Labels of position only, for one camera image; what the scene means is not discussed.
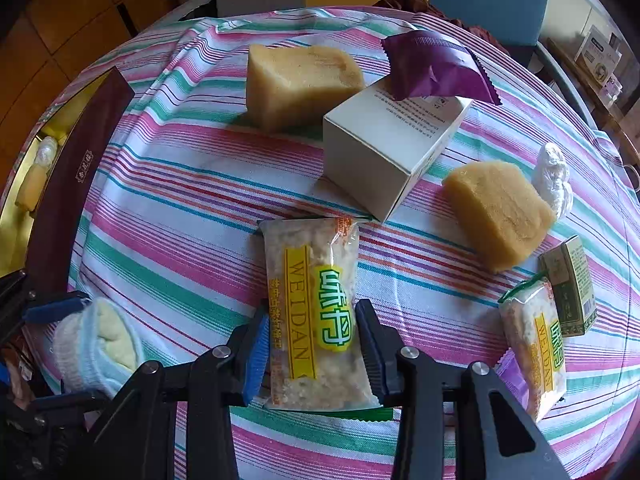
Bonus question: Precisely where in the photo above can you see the white blue sock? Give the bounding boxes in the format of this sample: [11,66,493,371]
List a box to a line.
[52,297,144,399]

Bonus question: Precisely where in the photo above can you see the Weidan cracker packet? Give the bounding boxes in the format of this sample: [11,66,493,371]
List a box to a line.
[259,217,378,412]
[498,273,566,422]

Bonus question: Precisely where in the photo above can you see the small green carton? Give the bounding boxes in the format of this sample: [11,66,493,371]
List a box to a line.
[539,235,597,338]

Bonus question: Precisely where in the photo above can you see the yellow sponge block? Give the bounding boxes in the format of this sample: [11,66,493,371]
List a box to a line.
[15,164,48,211]
[245,44,366,132]
[442,160,556,273]

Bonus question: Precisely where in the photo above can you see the white plastic wrap ball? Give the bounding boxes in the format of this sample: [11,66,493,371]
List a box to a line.
[532,142,574,220]

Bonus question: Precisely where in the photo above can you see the white cardboard box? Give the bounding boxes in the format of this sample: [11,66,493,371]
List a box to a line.
[322,77,472,222]

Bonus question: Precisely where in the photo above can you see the purple snack packet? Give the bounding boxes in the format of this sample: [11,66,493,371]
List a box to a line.
[381,30,501,105]

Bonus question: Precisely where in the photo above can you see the gold tin box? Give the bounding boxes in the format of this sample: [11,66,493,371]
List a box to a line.
[1,67,134,294]

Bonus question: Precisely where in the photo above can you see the white wrap ball in tin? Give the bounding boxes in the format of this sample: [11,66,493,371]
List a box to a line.
[34,136,58,170]

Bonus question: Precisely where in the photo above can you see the striped bed sheet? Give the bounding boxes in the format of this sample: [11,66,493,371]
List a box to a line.
[52,8,639,478]

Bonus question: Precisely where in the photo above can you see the white boxes on shelf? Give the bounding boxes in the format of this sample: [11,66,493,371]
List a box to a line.
[575,26,623,106]

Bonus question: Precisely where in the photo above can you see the dark red cloth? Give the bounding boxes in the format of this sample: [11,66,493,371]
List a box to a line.
[374,0,509,55]

